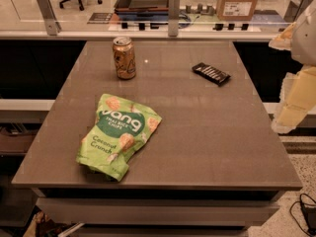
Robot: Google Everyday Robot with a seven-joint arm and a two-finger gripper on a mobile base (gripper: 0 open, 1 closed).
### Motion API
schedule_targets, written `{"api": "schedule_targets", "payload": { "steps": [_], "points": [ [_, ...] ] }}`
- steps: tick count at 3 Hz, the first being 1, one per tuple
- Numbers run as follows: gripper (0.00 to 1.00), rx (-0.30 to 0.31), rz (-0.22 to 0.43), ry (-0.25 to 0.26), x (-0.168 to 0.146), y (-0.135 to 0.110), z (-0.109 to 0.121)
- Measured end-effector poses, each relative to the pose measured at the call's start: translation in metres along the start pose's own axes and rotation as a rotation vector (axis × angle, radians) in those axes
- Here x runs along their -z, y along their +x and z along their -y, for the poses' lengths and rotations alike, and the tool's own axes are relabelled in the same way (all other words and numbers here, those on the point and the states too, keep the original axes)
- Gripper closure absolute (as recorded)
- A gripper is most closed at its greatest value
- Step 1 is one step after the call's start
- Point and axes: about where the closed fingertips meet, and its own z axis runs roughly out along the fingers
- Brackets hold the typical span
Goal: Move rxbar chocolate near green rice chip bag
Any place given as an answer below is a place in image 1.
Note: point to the open grey orange case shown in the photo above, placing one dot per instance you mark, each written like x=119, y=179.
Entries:
x=144, y=0

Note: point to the middle metal glass bracket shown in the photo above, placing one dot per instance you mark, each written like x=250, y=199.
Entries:
x=173, y=17

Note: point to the cardboard box with label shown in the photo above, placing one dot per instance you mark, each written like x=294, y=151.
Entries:
x=235, y=10

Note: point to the green rice chip bag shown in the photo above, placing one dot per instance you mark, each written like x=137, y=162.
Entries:
x=122, y=127

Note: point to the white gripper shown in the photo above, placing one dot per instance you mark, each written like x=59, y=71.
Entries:
x=306, y=39

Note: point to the right metal glass bracket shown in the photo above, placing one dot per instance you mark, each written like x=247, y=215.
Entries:
x=295, y=9

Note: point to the black power adapter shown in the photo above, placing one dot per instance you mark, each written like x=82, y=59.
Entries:
x=309, y=214

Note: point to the metal glass bracket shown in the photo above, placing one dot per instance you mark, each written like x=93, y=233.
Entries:
x=295, y=9
x=51, y=24
x=173, y=17

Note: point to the gold soda can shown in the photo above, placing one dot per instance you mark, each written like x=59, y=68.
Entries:
x=124, y=58

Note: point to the left metal glass bracket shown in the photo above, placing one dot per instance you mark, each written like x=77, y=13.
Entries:
x=51, y=24

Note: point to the black rxbar chocolate bar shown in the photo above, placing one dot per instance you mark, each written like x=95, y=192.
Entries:
x=211, y=73

